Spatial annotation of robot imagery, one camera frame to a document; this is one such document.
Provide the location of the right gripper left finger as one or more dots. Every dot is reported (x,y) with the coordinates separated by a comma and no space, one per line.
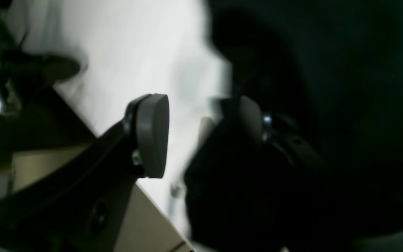
(80,206)

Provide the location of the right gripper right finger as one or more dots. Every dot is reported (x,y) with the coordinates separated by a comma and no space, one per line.
(275,135)

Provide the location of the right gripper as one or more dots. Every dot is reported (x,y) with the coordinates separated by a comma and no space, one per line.
(32,114)

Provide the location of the black T-shirt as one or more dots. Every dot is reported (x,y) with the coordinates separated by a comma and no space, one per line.
(336,67)

